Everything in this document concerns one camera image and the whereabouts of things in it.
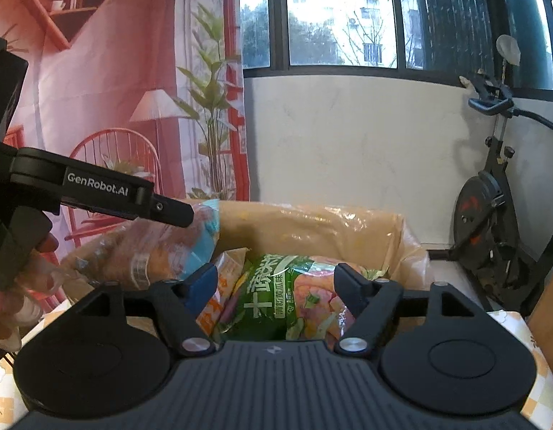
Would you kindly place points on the plastic-wrapped cardboard box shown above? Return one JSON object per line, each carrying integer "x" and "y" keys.
{"x": 325, "y": 228}

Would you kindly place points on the black exercise bike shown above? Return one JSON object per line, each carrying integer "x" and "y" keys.
{"x": 487, "y": 215}

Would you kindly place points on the pink printed wall backdrop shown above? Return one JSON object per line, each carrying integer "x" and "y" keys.
{"x": 124, "y": 76}

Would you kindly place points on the brown wooden board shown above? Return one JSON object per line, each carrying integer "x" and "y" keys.
{"x": 549, "y": 322}

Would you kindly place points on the clear bread packet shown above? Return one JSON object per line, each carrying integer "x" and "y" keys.
{"x": 137, "y": 255}

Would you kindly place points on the checkered floral tablecloth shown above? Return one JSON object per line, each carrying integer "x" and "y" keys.
{"x": 534, "y": 385}

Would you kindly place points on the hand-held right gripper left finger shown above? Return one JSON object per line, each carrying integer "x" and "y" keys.
{"x": 203, "y": 284}

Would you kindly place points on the dark framed window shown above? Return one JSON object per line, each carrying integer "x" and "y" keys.
{"x": 348, "y": 13}

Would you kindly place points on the person's left hand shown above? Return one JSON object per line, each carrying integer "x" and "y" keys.
{"x": 30, "y": 295}

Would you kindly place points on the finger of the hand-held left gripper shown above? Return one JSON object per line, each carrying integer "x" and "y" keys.
{"x": 101, "y": 188}

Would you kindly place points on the green vegetable chip packet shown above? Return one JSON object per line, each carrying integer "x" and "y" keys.
{"x": 267, "y": 298}

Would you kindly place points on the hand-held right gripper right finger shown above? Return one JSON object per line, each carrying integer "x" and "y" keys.
{"x": 350, "y": 286}

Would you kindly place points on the yellow orange snack packet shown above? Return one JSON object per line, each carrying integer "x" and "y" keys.
{"x": 225, "y": 277}

